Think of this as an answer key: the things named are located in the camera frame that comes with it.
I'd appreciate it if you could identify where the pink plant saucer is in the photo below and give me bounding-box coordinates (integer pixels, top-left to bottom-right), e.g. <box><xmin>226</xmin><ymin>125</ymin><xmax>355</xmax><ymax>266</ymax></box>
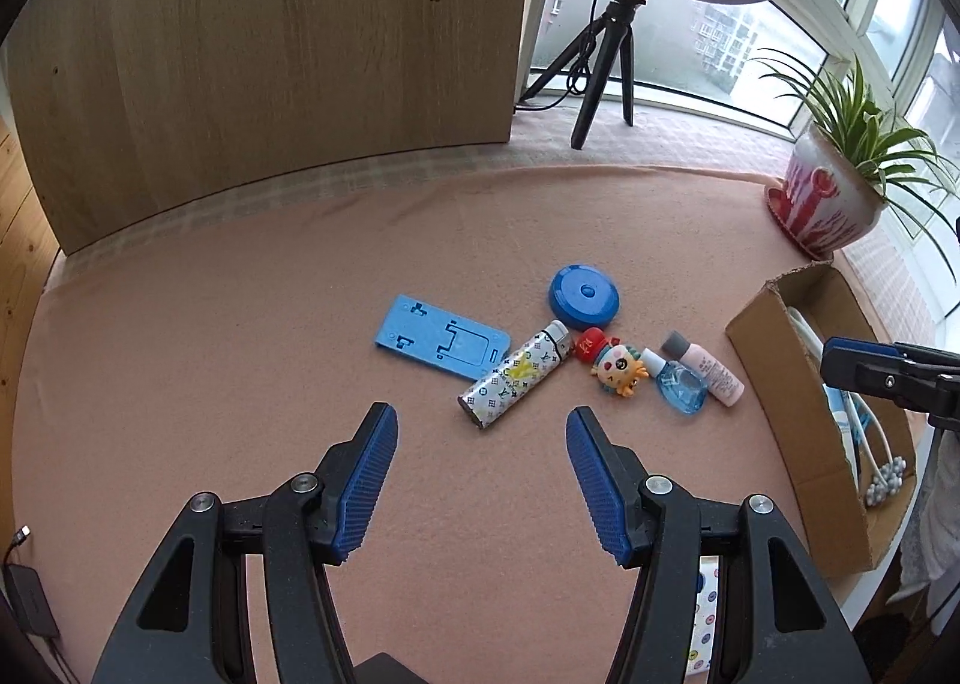
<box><xmin>764</xmin><ymin>180</ymin><xmax>835</xmax><ymax>262</ymax></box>

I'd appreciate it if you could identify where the small blue clear bottle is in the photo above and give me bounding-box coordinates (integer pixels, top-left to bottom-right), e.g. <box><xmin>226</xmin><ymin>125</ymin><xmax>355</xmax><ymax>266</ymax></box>
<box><xmin>640</xmin><ymin>346</ymin><xmax>710</xmax><ymax>418</ymax></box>

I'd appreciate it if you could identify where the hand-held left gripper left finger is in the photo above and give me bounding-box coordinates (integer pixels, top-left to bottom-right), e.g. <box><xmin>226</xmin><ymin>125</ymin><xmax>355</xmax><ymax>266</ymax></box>
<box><xmin>90</xmin><ymin>401</ymin><xmax>400</xmax><ymax>684</ymax></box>

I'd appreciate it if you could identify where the blue round tape measure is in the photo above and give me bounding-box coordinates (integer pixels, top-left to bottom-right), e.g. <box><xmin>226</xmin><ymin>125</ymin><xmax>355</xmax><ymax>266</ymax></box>
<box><xmin>547</xmin><ymin>264</ymin><xmax>622</xmax><ymax>329</ymax></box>

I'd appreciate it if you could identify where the black tripod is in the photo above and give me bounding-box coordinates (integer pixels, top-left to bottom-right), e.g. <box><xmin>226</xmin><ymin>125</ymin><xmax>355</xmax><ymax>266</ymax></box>
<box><xmin>517</xmin><ymin>0</ymin><xmax>650</xmax><ymax>152</ymax></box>

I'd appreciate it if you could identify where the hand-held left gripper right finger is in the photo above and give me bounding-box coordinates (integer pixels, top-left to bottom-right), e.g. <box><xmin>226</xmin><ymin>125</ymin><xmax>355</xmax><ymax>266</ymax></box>
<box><xmin>564</xmin><ymin>406</ymin><xmax>875</xmax><ymax>684</ymax></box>

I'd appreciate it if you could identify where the printed tissue pack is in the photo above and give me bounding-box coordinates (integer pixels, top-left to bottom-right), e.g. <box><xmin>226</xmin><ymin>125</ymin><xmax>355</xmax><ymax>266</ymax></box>
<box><xmin>686</xmin><ymin>556</ymin><xmax>722</xmax><ymax>674</ymax></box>

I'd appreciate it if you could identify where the black packet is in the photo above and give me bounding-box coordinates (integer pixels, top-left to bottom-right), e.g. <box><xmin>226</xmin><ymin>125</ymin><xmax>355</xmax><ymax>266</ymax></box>
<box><xmin>351</xmin><ymin>652</ymin><xmax>425</xmax><ymax>684</ymax></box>

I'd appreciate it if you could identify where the cardboard box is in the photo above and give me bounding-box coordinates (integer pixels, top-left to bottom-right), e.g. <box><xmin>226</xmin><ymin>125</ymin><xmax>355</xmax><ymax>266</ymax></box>
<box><xmin>724</xmin><ymin>262</ymin><xmax>938</xmax><ymax>572</ymax></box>

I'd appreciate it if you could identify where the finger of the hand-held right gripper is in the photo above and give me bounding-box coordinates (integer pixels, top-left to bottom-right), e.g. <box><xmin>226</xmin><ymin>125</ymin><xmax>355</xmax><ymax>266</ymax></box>
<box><xmin>819</xmin><ymin>337</ymin><xmax>960</xmax><ymax>430</ymax></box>

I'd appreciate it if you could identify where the pine wood panel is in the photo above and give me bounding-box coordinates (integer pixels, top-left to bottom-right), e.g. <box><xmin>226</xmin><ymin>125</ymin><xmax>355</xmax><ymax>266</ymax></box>
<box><xmin>0</xmin><ymin>114</ymin><xmax>62</xmax><ymax>311</ymax></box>

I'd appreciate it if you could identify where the checked cloth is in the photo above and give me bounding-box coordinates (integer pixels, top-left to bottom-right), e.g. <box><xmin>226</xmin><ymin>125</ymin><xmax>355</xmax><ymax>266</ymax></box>
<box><xmin>41</xmin><ymin>106</ymin><xmax>942</xmax><ymax>347</ymax></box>

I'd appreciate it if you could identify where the cartoon doll keychain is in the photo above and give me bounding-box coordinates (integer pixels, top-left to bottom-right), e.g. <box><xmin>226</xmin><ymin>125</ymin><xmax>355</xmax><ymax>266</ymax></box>
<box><xmin>574</xmin><ymin>328</ymin><xmax>652</xmax><ymax>401</ymax></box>

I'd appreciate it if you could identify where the patterned white lighter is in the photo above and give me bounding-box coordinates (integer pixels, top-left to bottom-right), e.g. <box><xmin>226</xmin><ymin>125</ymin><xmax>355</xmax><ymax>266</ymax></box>
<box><xmin>457</xmin><ymin>320</ymin><xmax>575</xmax><ymax>431</ymax></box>

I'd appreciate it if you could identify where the black adapter cable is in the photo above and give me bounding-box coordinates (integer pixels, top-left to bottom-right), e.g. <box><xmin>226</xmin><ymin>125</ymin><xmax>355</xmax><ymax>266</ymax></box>
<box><xmin>0</xmin><ymin>523</ymin><xmax>80</xmax><ymax>684</ymax></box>

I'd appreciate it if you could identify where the white cloth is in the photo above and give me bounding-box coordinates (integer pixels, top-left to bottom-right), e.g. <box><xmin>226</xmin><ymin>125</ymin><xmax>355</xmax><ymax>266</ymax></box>
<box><xmin>898</xmin><ymin>429</ymin><xmax>960</xmax><ymax>602</ymax></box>

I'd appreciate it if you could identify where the white grey ball massager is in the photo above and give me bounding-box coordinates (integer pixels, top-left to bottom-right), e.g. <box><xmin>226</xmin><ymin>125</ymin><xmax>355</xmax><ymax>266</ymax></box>
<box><xmin>786</xmin><ymin>307</ymin><xmax>910</xmax><ymax>509</ymax></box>

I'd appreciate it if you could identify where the potted spider plant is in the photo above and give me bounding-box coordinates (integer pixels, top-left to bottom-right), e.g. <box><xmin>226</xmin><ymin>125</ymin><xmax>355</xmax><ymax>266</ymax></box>
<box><xmin>750</xmin><ymin>50</ymin><xmax>960</xmax><ymax>257</ymax></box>

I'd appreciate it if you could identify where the blue folding phone stand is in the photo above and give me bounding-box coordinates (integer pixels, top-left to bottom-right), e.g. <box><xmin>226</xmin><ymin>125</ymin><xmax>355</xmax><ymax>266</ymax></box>
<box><xmin>373</xmin><ymin>294</ymin><xmax>514</xmax><ymax>382</ymax></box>

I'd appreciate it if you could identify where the pink blanket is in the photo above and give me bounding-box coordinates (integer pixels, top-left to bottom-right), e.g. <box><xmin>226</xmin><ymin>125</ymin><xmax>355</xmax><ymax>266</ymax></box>
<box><xmin>11</xmin><ymin>163</ymin><xmax>913</xmax><ymax>684</ymax></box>

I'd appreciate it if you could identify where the light wooden board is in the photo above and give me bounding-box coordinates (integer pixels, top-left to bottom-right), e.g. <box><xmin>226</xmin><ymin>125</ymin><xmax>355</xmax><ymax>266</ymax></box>
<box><xmin>6</xmin><ymin>0</ymin><xmax>545</xmax><ymax>258</ymax></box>

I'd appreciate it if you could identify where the black power adapter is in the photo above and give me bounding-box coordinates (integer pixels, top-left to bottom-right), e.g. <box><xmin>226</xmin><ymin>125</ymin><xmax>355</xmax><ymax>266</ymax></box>
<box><xmin>2</xmin><ymin>562</ymin><xmax>62</xmax><ymax>641</ymax></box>

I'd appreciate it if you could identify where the pink bottle with grey cap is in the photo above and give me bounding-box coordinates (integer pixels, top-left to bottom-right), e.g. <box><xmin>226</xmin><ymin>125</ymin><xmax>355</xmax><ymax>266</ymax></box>
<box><xmin>662</xmin><ymin>331</ymin><xmax>746</xmax><ymax>408</ymax></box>

